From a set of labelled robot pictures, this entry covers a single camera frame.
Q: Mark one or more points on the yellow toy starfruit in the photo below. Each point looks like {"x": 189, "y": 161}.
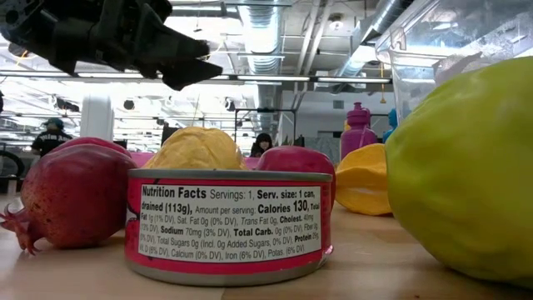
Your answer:
{"x": 362, "y": 183}

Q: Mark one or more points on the clear plastic bin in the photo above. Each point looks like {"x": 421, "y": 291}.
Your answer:
{"x": 458, "y": 33}

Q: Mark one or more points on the blue squeeze bottle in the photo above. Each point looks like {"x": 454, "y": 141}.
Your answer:
{"x": 392, "y": 121}

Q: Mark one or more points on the yellow squeeze bottle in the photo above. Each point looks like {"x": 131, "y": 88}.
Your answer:
{"x": 346, "y": 126}

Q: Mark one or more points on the purple squeeze bottle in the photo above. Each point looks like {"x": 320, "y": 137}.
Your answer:
{"x": 358, "y": 137}

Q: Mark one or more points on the tin can with pink label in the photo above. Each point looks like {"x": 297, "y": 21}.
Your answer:
{"x": 229, "y": 225}

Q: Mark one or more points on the black office chair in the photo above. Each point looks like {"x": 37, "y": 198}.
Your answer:
{"x": 6, "y": 183}

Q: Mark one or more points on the red plastic bin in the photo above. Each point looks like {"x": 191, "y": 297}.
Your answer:
{"x": 141, "y": 159}

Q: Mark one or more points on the small red toy pomegranate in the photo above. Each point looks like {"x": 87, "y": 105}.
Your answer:
{"x": 75, "y": 200}

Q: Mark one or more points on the black background monitor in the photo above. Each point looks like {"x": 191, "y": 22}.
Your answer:
{"x": 168, "y": 135}

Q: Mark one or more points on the white pillar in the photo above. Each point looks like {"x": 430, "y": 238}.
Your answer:
{"x": 96, "y": 121}

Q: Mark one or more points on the person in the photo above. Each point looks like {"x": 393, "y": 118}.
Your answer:
{"x": 261, "y": 146}
{"x": 52, "y": 139}

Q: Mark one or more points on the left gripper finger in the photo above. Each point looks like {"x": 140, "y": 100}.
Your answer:
{"x": 187, "y": 75}
{"x": 166, "y": 46}

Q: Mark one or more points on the red toy apple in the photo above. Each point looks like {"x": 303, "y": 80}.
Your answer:
{"x": 295, "y": 160}
{"x": 91, "y": 143}

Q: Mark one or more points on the yellow toy pear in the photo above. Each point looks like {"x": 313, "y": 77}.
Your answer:
{"x": 195, "y": 150}

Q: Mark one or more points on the silver ventilation duct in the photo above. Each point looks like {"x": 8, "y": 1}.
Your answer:
{"x": 387, "y": 16}
{"x": 262, "y": 37}

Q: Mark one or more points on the long ceiling light strip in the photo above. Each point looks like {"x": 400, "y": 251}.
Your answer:
{"x": 270, "y": 78}

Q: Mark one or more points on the green toy pear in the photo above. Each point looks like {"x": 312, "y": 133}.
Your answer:
{"x": 462, "y": 175}

